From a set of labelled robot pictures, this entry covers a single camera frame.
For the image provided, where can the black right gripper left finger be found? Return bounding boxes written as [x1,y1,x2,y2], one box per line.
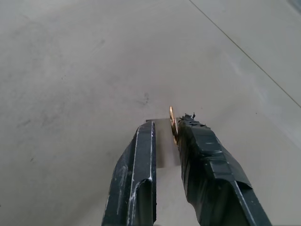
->
[101,121,158,226]

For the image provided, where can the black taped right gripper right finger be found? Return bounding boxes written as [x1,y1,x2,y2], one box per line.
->
[175,113,273,226]

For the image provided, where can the gold coin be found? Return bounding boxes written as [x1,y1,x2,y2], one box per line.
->
[169,106,179,145]

